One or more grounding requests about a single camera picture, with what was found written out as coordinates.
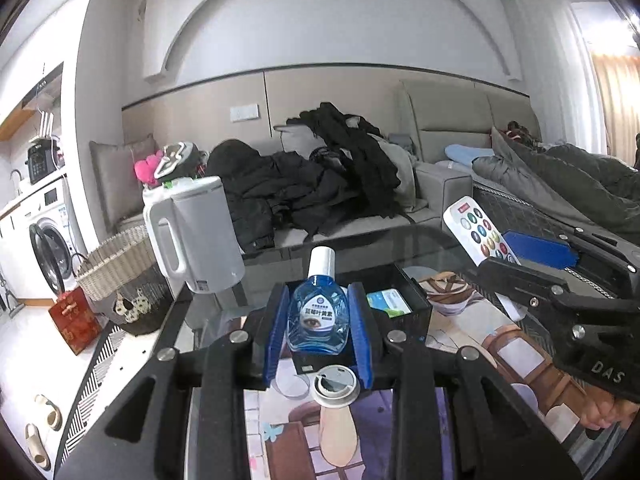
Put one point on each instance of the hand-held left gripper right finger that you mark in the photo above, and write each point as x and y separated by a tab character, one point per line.
360	335

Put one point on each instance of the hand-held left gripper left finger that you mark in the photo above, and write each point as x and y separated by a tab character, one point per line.
272	330

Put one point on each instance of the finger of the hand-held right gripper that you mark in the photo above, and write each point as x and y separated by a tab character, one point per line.
525	285
540	249

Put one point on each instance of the green tissue pack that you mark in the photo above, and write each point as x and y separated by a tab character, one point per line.
389	304

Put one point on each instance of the blue eye drop bottle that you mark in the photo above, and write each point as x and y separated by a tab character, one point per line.
317	315

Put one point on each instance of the black storage box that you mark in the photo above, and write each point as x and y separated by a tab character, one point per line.
422	317

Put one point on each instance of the white card with coloured buttons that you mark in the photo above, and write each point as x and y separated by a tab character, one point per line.
475	230

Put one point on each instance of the person's right hand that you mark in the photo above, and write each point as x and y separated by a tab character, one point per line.
607	412

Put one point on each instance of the dark patterned mattress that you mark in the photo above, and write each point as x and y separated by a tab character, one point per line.
520	215

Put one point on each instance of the white and grey cup lid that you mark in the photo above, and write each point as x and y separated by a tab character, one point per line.
334	387

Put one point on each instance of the cartoon printed rug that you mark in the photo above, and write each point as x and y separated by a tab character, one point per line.
500	350

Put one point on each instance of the grey sofa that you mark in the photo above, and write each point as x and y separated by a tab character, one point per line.
440	185

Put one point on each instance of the white electric kettle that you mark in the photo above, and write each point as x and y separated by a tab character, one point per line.
200	235

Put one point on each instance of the light blue pillow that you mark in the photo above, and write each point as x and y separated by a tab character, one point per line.
465	154

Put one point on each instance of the pile of black clothes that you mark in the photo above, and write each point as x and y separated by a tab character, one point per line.
310	190

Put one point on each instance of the grey padded headboard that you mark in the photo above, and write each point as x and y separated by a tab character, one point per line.
450	115

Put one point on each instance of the wicker laundry basket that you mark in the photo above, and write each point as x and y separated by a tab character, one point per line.
117	265

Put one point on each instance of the beige curtain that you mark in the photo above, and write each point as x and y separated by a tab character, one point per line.
615	90

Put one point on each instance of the black white herringbone mat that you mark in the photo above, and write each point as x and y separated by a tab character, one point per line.
95	390

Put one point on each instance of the black and white helmet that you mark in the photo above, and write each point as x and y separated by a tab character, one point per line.
177	160

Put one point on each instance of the red gift bag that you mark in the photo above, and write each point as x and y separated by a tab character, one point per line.
75	322

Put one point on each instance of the pink plush toy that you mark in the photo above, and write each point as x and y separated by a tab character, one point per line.
146	170

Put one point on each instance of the grey sofa cushion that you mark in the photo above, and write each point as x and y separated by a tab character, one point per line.
117	180

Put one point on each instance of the beige slipper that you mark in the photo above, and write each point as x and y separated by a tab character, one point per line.
37	447
48	412

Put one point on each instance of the white washing machine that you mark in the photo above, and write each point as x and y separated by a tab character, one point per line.
50	240

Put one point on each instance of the black pressure cooker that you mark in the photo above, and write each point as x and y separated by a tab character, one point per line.
44	160

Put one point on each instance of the kitchen faucet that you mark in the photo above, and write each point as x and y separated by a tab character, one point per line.
16	180

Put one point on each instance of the white antenna router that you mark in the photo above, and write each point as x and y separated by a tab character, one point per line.
46	125

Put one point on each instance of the white wall switch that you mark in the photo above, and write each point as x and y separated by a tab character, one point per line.
245	112

